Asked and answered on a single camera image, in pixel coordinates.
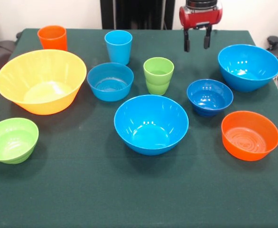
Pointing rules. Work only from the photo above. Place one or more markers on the large light blue bowl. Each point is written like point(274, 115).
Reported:
point(151, 124)
point(248, 71)

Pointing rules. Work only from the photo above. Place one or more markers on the dark blue bowl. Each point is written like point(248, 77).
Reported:
point(209, 99)

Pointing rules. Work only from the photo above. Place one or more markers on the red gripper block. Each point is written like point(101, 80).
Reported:
point(200, 16)

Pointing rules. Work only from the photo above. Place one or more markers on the green cup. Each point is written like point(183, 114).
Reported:
point(158, 80)

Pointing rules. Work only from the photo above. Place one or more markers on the large yellow-orange bowl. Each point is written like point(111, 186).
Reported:
point(40, 83)

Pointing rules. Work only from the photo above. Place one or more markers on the orange-red ribbed bowl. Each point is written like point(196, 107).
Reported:
point(250, 135)

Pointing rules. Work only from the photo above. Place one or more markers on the light blue cup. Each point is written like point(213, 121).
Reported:
point(118, 52)

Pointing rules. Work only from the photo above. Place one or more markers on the orange-red cup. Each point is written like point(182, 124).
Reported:
point(52, 40)

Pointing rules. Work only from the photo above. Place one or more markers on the dark green table cloth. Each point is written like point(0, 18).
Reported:
point(82, 190)

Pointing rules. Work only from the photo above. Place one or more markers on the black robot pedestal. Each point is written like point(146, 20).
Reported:
point(134, 14)

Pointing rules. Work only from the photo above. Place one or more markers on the medium blue ribbed bowl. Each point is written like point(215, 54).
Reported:
point(110, 90)

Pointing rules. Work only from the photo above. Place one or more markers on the green bowl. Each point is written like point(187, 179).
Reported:
point(12, 142)

